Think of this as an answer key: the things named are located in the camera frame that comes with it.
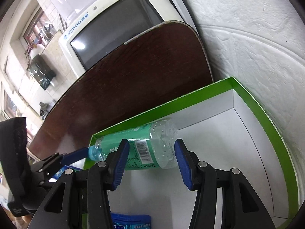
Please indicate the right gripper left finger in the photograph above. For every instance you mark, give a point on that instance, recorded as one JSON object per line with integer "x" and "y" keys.
{"x": 83, "y": 192}

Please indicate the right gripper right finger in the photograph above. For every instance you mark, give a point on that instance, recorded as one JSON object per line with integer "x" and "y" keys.
{"x": 241, "y": 205}

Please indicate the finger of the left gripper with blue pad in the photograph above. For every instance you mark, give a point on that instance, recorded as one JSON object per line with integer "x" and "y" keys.
{"x": 75, "y": 156}

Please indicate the blue gum container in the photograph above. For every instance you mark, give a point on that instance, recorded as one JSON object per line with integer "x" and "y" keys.
{"x": 126, "y": 221}

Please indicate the clear water bottle green label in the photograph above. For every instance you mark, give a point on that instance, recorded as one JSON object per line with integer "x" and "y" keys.
{"x": 151, "y": 146}

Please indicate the metal faucet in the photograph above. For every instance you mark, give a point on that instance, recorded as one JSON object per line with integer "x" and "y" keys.
{"x": 44, "y": 110}

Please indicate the green cardboard box tray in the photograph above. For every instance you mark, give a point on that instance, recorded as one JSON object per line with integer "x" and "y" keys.
{"x": 227, "y": 128}

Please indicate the white potted plant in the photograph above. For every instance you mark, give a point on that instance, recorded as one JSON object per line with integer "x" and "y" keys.
{"x": 34, "y": 48}

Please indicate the dark brown wooden board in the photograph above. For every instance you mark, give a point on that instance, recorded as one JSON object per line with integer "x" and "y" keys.
{"x": 160, "y": 65}

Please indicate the white Yimao water purifier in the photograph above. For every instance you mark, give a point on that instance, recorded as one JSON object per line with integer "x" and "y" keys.
{"x": 106, "y": 24}

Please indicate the black wall dispenser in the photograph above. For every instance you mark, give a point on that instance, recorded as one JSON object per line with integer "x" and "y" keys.
{"x": 41, "y": 72}

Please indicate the window with frame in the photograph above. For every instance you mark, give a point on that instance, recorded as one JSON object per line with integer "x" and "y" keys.
{"x": 40, "y": 29}

